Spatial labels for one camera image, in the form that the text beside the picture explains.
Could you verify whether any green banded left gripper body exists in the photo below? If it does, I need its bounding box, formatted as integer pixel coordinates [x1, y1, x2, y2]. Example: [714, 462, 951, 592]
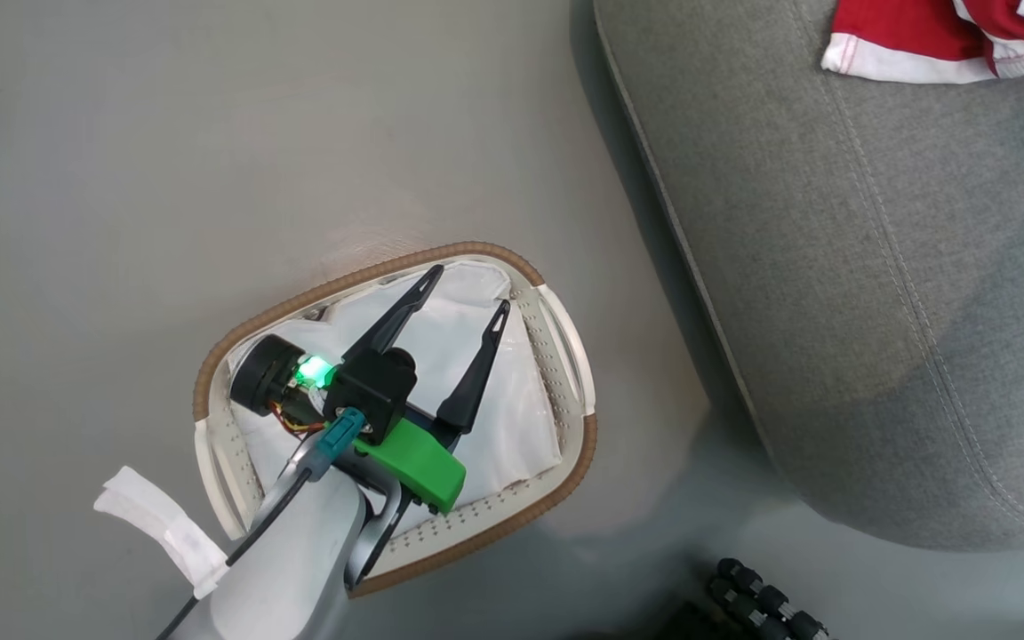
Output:
[229, 336, 468, 516]

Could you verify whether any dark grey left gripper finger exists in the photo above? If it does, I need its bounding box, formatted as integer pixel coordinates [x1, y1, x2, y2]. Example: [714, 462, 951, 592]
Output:
[342, 264, 445, 363]
[436, 300, 512, 429]

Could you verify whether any red and white garment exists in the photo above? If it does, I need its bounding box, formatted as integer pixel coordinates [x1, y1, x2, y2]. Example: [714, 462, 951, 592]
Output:
[821, 0, 1024, 86]

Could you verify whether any white basket liner cloth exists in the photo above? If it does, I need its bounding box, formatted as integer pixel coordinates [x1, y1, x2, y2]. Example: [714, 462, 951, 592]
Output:
[228, 262, 564, 500]

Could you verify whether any woven rim laundry basket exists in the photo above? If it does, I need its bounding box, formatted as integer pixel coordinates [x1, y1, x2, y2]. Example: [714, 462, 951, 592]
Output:
[192, 241, 599, 598]

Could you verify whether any grey fabric sofa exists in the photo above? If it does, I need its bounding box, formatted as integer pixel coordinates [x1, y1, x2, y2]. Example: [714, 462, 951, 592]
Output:
[592, 0, 1024, 554]

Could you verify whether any white tape cable label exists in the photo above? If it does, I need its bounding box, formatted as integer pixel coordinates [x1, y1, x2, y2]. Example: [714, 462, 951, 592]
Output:
[92, 466, 231, 600]

